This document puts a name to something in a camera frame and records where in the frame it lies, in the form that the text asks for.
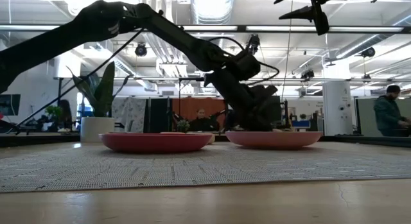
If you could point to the thin horizontal black rail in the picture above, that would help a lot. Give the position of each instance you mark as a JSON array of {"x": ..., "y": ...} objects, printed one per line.
[{"x": 353, "y": 80}]

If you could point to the grey-green partition panel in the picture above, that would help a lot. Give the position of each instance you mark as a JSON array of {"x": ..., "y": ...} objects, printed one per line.
[{"x": 364, "y": 116}]

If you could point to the person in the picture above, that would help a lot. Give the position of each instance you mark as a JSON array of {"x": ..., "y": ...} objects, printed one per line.
[
  {"x": 201, "y": 123},
  {"x": 387, "y": 115}
]

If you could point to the black partition panel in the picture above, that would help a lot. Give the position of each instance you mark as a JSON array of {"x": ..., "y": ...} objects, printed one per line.
[{"x": 159, "y": 115}]

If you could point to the blue box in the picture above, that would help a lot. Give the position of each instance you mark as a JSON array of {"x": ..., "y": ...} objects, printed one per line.
[{"x": 300, "y": 124}]

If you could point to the black hanging camera device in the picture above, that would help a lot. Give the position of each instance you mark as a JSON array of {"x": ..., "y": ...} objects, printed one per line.
[{"x": 253, "y": 42}]

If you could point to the silver round ceiling duct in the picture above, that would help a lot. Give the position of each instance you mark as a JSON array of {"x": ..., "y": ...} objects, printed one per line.
[{"x": 212, "y": 7}]

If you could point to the long beam with lights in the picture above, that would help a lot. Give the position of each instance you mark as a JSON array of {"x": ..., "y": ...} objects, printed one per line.
[{"x": 289, "y": 29}]

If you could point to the small green potted plant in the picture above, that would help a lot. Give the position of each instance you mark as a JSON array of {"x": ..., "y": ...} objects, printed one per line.
[{"x": 183, "y": 125}]

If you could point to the patterned white curtain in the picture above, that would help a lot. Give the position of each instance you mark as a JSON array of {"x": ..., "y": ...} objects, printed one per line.
[{"x": 135, "y": 111}]

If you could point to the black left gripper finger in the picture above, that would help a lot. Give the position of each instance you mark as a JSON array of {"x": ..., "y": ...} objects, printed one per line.
[
  {"x": 266, "y": 126},
  {"x": 248, "y": 126}
]

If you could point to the black aluminium table frame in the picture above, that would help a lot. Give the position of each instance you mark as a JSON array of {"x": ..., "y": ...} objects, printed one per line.
[{"x": 32, "y": 140}]

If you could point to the orange partition wall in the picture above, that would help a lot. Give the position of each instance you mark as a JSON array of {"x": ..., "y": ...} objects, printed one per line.
[{"x": 186, "y": 106}]

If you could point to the green plant in white pot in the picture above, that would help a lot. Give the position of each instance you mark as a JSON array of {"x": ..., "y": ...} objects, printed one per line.
[{"x": 96, "y": 129}]

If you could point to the grey woven placemat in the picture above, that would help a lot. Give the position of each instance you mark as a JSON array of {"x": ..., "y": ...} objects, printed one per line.
[{"x": 192, "y": 166}]

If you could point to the light pink plate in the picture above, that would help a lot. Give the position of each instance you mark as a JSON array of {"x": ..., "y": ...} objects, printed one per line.
[{"x": 273, "y": 140}]

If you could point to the white round column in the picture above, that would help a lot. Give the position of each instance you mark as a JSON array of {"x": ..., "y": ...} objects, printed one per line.
[{"x": 337, "y": 105}]

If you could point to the dark red plate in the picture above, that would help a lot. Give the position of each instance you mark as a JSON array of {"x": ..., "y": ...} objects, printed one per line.
[{"x": 154, "y": 143}]

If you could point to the black hanging spotlight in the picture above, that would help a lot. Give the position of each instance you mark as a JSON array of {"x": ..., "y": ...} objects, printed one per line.
[
  {"x": 141, "y": 50},
  {"x": 307, "y": 74},
  {"x": 368, "y": 52}
]

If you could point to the dark wall monitor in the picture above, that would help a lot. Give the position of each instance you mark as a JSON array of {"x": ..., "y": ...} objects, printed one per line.
[{"x": 9, "y": 105}]

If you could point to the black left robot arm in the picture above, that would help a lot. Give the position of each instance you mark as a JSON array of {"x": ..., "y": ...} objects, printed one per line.
[{"x": 176, "y": 38}]

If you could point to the leafy green background plant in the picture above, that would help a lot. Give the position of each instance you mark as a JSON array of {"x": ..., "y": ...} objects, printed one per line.
[{"x": 53, "y": 111}]

